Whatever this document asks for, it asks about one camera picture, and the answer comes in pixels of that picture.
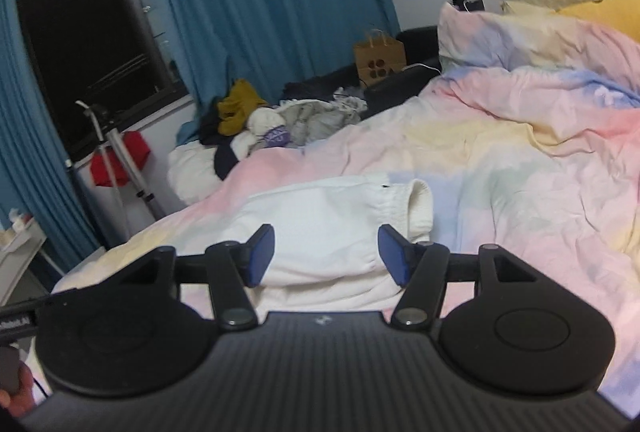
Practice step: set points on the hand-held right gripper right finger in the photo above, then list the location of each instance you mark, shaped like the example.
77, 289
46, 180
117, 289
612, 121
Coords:
392, 254

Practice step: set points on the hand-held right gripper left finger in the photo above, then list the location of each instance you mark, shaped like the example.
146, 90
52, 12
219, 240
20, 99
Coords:
262, 254

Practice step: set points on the white sweatshirt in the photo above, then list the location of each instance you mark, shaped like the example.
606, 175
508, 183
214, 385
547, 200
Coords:
325, 222

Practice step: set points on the black clothes pile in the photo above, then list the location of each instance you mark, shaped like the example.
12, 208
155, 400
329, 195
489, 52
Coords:
320, 84

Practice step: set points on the person's left hand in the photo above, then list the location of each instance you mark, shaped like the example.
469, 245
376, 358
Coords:
22, 394

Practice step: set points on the white side table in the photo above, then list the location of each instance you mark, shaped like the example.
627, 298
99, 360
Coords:
20, 257

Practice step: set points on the navy cloth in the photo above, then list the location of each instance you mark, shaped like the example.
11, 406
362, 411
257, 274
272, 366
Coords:
224, 161

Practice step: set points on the purple patterned cloth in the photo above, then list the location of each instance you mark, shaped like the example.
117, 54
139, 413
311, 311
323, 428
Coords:
277, 137

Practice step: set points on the white crumpled cloth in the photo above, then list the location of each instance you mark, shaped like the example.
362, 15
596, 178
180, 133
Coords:
265, 120

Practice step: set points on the black garment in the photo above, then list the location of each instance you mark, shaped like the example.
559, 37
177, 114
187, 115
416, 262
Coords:
210, 129

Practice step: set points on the pastel patchwork duvet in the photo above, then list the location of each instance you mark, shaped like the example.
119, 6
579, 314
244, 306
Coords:
500, 161

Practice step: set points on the grey crumpled garment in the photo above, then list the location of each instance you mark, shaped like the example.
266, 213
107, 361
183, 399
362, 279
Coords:
320, 121

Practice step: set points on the mustard yellow garment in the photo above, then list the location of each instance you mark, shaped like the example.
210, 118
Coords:
240, 106

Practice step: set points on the black chair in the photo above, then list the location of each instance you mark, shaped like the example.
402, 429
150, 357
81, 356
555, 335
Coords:
400, 86

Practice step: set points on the white tripod stand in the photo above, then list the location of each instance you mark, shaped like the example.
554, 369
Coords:
122, 161

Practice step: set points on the red cloth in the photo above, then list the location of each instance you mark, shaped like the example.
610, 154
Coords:
102, 171

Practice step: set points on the brown paper bag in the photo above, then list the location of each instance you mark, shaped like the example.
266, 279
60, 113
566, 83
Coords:
380, 61

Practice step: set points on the pastel pillow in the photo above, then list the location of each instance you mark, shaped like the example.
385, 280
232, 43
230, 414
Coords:
500, 36

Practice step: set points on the dark window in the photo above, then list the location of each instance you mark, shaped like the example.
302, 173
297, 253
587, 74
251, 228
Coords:
85, 36

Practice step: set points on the yellow pillow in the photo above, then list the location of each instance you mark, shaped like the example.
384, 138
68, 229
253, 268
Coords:
610, 16

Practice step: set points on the wall socket with charger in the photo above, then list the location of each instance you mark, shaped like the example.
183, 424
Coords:
467, 2

